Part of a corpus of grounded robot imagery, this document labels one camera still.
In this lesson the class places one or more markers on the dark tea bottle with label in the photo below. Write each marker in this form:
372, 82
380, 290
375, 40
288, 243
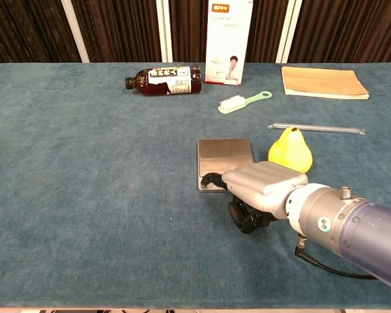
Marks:
169, 81

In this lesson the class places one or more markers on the dark slatted partition panel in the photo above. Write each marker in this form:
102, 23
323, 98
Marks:
117, 29
352, 29
185, 29
23, 29

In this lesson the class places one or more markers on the small digital kitchen scale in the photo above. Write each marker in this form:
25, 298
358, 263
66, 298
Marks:
225, 153

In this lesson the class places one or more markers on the blue felt table cloth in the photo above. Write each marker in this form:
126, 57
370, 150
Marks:
84, 179

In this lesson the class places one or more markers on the mint green plastic brush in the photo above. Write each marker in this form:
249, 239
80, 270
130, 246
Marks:
231, 104

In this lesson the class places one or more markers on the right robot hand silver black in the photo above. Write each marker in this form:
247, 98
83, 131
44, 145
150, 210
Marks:
264, 182

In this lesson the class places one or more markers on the brown kraft spiral notebook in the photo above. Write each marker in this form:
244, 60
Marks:
322, 81

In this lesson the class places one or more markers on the yellow round object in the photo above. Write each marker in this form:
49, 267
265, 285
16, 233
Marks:
290, 150

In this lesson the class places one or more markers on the clear wrapped drinking straw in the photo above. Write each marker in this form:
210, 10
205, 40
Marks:
316, 128

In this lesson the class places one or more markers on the white carton box with photo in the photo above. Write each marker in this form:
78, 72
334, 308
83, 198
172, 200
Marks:
228, 39

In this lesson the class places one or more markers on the right robot arm blue grey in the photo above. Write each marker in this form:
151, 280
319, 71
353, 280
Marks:
355, 228

